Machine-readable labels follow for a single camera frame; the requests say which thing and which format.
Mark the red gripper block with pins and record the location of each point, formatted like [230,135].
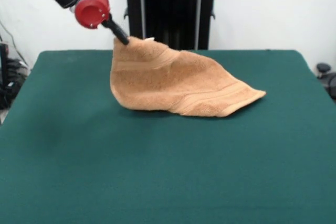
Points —
[90,14]

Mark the tan terry towel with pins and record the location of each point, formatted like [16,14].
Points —
[170,82]

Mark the dark green table cloth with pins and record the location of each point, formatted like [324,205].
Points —
[78,155]

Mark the grey swivel chair base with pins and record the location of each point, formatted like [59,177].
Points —
[328,77]

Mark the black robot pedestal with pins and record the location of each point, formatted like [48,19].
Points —
[170,19]

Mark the black upright post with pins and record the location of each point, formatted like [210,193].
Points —
[4,61]

